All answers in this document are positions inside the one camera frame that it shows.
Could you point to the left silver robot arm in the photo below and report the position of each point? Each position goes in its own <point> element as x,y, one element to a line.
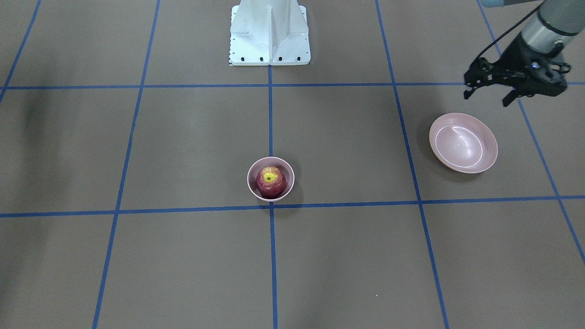
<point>552,20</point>

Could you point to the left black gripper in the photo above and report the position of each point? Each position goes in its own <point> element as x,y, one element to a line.
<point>515,58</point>

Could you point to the pink plate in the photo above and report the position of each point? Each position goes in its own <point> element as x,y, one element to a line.
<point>463,143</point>

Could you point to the pink bowl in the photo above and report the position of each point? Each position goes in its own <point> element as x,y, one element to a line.
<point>270,161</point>

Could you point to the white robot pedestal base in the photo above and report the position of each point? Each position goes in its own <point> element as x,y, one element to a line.
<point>269,32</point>

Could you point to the red apple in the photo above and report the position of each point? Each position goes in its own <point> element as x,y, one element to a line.
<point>271,182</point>

